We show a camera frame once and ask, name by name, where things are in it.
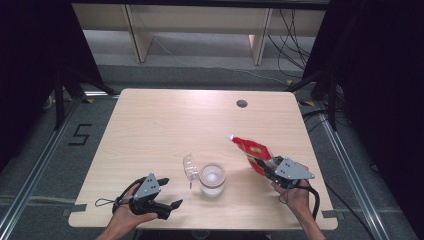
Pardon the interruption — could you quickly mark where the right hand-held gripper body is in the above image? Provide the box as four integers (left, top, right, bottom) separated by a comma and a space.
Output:
265, 156, 316, 190

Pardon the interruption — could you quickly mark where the clear plastic snack bag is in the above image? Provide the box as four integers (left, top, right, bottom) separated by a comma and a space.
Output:
226, 133, 278, 177

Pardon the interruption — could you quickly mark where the black curtain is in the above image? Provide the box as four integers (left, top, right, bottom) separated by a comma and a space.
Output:
0, 0, 104, 168
301, 0, 424, 231

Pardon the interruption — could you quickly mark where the bundle of black cables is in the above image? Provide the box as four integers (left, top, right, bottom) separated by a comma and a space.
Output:
266, 9, 316, 81

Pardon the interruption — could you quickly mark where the black wrist strap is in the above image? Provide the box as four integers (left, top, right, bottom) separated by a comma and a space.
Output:
94, 176, 148, 214
279, 184, 321, 222

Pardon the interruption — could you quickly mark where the clear jar lid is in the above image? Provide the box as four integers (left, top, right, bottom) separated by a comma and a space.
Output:
182, 153, 201, 190

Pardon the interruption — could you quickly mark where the person's right hand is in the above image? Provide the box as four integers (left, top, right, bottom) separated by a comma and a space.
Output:
270, 178, 313, 218

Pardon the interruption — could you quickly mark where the black left wrist strap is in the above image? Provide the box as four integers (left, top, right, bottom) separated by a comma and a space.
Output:
94, 176, 148, 214

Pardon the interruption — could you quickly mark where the black floor cable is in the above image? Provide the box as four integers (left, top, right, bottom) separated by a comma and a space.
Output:
324, 181, 378, 240

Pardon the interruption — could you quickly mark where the black metal stand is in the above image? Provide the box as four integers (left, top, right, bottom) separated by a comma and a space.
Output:
285, 70, 339, 132
52, 65, 118, 132

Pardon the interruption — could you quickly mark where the person's left hand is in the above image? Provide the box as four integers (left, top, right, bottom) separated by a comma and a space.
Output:
112, 183, 159, 234

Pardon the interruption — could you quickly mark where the aluminium floor rail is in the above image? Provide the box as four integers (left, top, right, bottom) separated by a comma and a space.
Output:
0, 96, 84, 234
316, 106, 391, 240

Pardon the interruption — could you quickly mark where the black right wrist strap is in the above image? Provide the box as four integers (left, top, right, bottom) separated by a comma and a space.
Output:
279, 184, 321, 222

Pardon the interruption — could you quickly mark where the light wooden desk frame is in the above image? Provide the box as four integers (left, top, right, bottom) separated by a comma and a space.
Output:
72, 2, 327, 67

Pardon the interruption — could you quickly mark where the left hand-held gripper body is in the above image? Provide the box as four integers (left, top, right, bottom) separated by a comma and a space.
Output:
128, 172, 172, 221

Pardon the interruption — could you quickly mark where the clear glass jar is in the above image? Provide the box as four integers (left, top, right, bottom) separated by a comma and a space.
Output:
198, 161, 227, 198

